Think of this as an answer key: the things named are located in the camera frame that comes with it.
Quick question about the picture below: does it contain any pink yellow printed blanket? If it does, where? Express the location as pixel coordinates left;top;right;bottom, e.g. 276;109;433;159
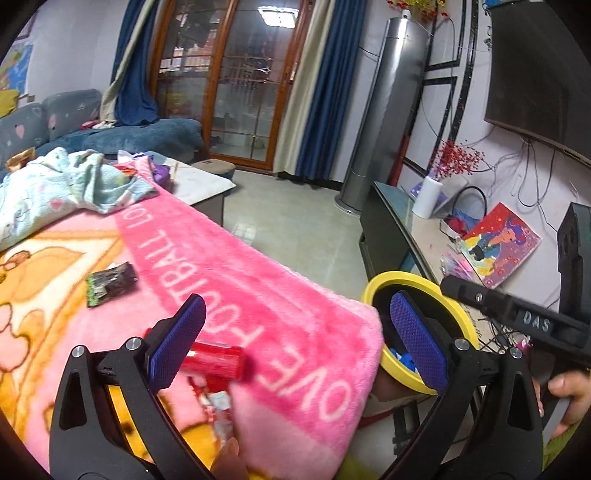
0;157;385;480

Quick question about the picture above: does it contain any black looped cable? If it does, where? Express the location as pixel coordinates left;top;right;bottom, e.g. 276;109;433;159
455;186;489;223

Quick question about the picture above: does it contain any beige curtain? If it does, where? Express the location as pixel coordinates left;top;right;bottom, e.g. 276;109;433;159
272;0;336;177
99;0;149;126

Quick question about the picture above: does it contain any grey tower air conditioner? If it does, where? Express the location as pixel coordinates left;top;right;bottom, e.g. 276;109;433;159
335;17;433;216

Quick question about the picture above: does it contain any dark green snack wrapper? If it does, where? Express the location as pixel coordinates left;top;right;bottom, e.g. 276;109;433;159
87;261;140;308

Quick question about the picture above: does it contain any wooden glass door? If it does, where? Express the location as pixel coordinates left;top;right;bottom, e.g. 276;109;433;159
150;0;320;172

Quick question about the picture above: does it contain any colourful picture book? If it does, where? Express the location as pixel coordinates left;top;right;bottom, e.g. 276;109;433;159
459;202;542;289

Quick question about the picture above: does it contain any red silver candy wrapper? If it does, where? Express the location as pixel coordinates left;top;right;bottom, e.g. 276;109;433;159
187;376;237;445

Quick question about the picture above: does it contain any orange brown packet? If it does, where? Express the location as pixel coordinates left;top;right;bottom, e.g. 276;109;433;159
6;148;36;172

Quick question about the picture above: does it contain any white coffee table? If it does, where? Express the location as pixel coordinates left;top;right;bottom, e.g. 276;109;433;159
164;159;238;228

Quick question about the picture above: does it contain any red berry branch decoration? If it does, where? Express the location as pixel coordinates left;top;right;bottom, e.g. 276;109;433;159
431;138;484;182

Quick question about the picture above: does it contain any yellow trash bin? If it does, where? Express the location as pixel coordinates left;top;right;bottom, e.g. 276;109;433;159
362;271;481;396

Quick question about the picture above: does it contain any blue curtain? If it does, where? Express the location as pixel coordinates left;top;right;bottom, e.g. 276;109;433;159
295;0;368;191
111;0;160;128

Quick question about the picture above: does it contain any person's left hand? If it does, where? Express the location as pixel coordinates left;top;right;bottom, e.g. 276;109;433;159
210;436;242;480

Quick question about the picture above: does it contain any grey stool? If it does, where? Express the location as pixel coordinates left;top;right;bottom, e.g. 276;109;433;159
191;158;238;179

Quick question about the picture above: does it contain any purple bag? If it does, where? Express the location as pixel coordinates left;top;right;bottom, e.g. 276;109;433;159
151;164;174;191

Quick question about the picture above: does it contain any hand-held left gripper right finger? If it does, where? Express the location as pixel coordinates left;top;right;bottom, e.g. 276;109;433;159
383;291;546;480

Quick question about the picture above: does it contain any red snack wrapper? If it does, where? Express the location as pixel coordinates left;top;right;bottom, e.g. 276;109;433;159
143;328;253;384

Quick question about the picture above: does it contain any blue wrapper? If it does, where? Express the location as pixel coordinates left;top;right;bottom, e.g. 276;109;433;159
389;348;420;371

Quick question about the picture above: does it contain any light blue printed cloth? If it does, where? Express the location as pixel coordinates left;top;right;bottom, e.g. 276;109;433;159
0;147;160;253

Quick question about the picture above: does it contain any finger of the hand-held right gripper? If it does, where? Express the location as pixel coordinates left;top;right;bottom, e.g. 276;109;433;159
440;274;514;329

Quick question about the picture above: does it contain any person's right forearm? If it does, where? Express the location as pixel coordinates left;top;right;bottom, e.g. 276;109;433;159
541;418;580;468

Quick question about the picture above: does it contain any dark television stand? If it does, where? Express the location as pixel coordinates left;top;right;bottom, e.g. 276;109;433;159
359;181;491;325

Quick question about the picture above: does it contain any white paper roll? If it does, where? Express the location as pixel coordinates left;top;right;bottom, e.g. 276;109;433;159
412;178;444;219

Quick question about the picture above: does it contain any black television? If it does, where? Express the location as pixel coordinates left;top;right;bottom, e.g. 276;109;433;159
482;0;591;168

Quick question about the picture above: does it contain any person's right hand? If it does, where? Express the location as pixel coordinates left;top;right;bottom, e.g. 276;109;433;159
533;367;591;428

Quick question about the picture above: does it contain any wall poster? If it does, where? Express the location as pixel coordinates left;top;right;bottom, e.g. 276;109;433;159
0;28;36;119

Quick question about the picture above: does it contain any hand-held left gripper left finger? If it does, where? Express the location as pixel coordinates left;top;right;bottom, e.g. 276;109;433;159
48;293;214;480

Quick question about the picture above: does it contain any yellow red flower decoration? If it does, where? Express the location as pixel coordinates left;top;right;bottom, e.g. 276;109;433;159
387;0;450;20

